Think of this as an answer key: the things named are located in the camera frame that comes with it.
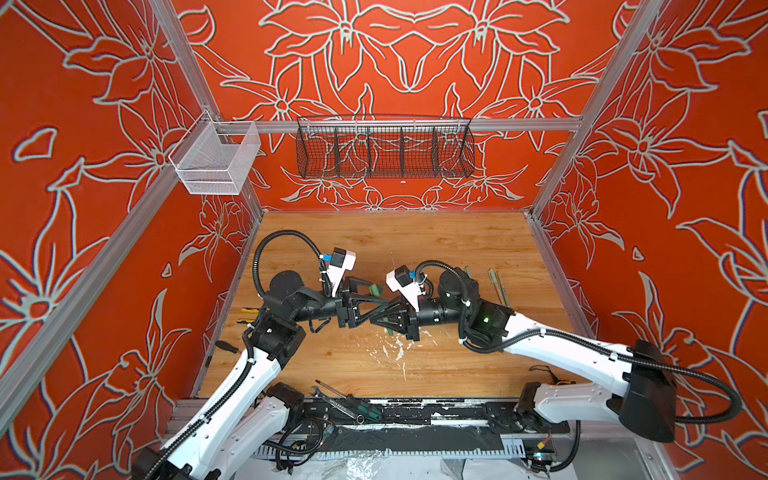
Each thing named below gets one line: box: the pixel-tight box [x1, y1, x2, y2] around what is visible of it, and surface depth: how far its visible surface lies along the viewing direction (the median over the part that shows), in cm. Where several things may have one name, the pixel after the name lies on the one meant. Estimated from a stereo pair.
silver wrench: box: [311, 386, 365, 425], surface depth 76 cm
